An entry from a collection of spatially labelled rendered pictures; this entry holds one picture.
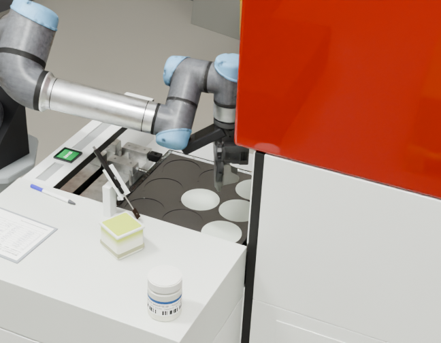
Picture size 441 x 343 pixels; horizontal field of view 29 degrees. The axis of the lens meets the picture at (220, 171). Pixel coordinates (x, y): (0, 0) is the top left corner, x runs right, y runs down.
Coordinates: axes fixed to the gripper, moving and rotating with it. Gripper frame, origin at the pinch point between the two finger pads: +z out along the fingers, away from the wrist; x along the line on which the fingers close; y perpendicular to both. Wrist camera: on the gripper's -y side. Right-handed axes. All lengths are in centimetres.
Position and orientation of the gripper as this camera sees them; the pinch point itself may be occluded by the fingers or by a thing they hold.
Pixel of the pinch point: (216, 186)
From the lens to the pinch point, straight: 214.4
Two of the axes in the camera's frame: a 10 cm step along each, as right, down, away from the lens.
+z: -0.4, 8.4, 5.4
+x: -0.9, -5.4, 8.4
